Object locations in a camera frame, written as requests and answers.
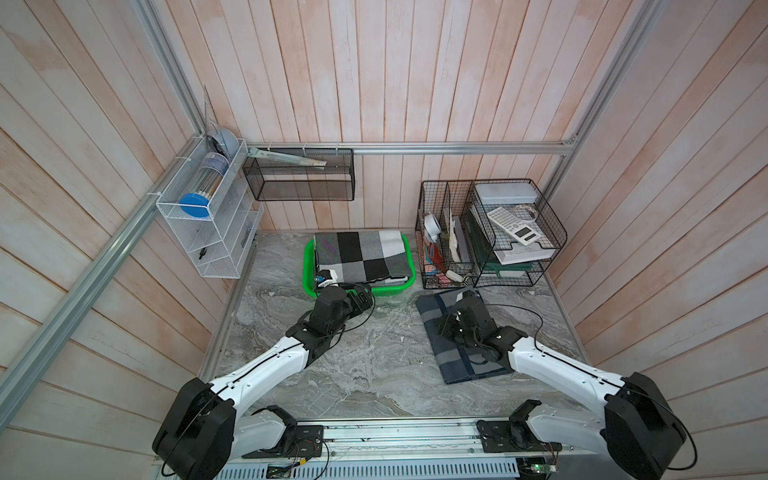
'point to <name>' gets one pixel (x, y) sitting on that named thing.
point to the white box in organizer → (506, 193)
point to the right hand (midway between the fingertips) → (435, 322)
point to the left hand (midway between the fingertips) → (361, 296)
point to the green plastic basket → (308, 272)
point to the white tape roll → (432, 227)
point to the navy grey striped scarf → (455, 360)
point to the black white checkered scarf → (363, 255)
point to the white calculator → (514, 226)
